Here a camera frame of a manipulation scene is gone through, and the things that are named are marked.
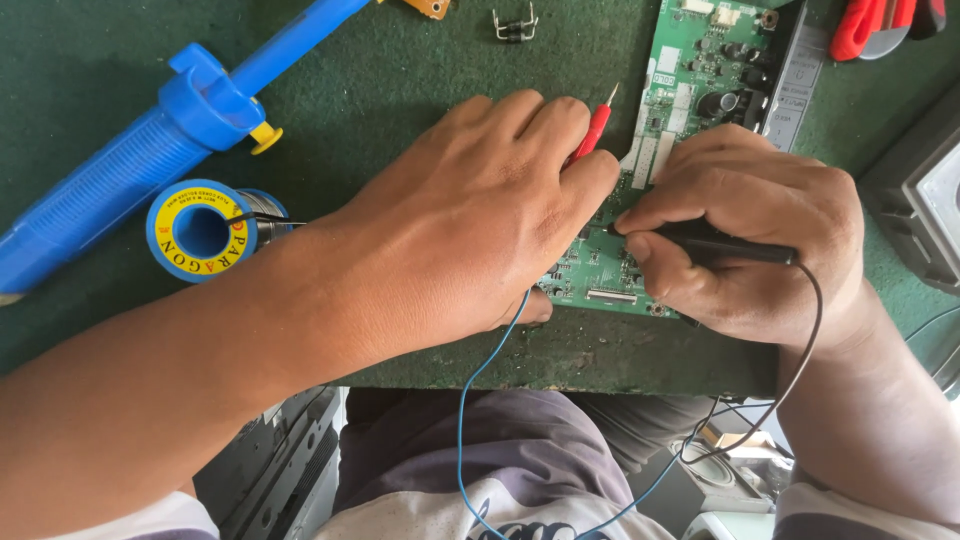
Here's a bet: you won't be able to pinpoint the grey speaker under table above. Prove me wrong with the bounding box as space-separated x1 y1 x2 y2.
671 420 798 540

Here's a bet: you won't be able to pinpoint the person's purple white shirt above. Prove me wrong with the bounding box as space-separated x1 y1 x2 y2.
45 388 960 540

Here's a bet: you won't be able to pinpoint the red multimeter probe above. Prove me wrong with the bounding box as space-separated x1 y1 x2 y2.
562 82 621 171

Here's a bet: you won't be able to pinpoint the black device under table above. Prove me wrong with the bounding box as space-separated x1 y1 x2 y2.
193 385 348 540

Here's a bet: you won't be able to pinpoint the person's left hand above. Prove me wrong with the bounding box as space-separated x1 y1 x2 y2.
328 88 622 363

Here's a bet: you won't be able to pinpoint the blue desoldering pump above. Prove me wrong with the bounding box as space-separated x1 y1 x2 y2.
0 0 374 307

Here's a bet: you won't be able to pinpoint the thin black probe wire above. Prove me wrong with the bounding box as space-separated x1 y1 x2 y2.
678 261 825 466

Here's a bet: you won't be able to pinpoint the black diodes with bent leads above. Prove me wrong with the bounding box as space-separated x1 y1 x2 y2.
492 1 540 44

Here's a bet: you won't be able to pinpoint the green felt table mat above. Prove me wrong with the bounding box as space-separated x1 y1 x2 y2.
0 0 960 399

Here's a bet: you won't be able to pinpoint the dark grey multimeter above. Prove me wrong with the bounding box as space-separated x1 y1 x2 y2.
858 81 960 298

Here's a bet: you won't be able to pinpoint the thin blue wire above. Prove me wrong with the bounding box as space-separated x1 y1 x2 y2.
456 287 774 540

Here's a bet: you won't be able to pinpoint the green circuit board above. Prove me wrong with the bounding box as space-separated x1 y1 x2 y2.
536 0 830 321

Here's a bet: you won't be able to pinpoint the red handled pliers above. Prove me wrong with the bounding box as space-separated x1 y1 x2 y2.
828 0 948 63

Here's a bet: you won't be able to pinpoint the black multimeter probe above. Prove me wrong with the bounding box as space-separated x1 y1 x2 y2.
606 219 801 268

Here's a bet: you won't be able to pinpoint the person's right hand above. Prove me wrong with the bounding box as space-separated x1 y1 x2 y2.
613 123 882 348

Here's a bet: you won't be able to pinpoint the small orange circuit board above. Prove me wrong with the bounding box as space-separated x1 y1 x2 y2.
401 0 452 21

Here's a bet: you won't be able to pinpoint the blue solder wire spool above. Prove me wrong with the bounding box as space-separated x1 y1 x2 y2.
145 178 306 285

